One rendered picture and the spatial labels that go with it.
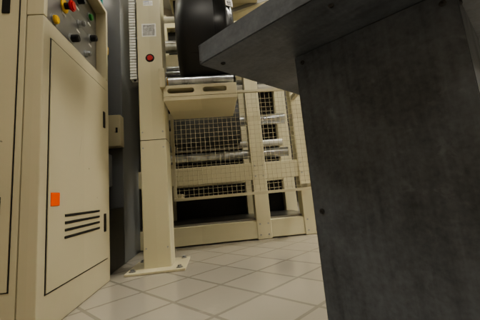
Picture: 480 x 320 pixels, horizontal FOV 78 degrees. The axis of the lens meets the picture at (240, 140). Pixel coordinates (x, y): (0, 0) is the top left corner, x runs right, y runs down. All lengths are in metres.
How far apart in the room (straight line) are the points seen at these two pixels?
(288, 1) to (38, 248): 0.85
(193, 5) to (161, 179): 0.86
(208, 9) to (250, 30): 1.09
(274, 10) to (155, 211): 1.23
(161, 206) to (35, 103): 0.76
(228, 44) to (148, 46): 1.23
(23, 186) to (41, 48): 0.40
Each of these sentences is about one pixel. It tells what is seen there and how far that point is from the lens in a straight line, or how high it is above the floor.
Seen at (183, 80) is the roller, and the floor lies 0.89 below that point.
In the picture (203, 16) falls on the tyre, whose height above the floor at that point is 1.16.
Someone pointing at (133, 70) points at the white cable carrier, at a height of 1.00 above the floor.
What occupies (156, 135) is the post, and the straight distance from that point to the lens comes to 1.56.
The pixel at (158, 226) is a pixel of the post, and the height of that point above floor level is 0.20.
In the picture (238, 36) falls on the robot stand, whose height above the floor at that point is 0.57.
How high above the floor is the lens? 0.32
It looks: 10 degrees up
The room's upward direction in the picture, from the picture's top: 5 degrees counter-clockwise
